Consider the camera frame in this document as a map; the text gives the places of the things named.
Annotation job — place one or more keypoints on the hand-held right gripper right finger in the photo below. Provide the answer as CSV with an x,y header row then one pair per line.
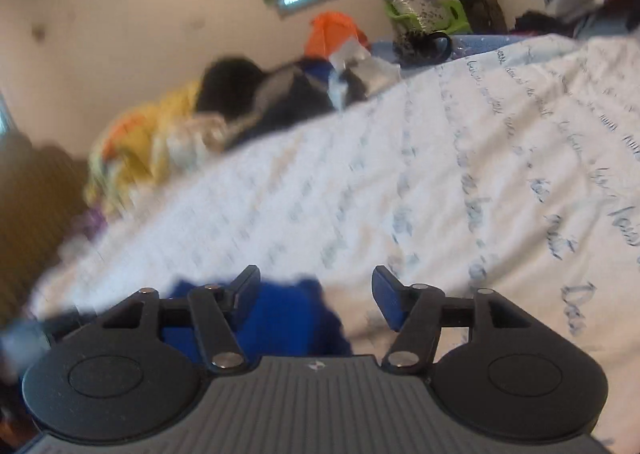
x,y
387,301

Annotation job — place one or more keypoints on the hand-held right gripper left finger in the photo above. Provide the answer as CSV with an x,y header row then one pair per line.
x,y
246,296

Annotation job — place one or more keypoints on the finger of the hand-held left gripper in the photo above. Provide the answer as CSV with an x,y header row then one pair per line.
x,y
62,324

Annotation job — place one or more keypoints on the blue knit garment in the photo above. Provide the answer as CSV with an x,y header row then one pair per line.
x,y
290,319

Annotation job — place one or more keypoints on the wooden headboard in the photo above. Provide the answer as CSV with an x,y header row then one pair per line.
x,y
37,214

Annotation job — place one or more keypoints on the white script-printed bed sheet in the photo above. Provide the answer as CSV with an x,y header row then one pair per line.
x,y
425,173

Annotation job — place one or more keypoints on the yellow cloth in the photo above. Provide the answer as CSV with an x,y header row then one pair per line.
x,y
135,143

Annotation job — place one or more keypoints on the black cloth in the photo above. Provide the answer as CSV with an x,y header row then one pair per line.
x,y
265,93

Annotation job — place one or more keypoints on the clear plastic packaging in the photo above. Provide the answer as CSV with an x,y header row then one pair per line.
x,y
362,66

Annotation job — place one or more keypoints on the orange bag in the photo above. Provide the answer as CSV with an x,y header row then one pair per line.
x,y
330,33

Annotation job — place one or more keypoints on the green plastic item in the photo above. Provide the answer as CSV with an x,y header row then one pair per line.
x,y
457,16

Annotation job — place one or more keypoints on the grey patterned pouch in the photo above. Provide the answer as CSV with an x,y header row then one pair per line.
x,y
412,1

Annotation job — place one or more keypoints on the black bag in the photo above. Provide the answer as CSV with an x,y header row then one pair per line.
x,y
480,6

